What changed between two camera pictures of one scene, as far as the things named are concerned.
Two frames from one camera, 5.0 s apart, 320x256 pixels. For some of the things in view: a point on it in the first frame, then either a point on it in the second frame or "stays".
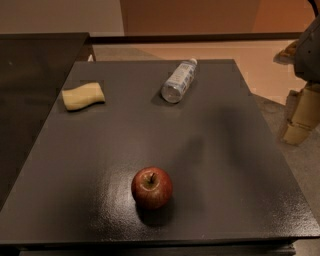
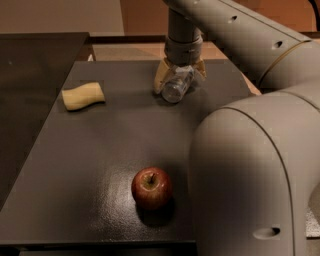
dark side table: x=34 y=67 stays
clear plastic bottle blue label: x=179 y=82 stays
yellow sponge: x=83 y=96 stays
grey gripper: x=309 y=55 → x=182 y=52
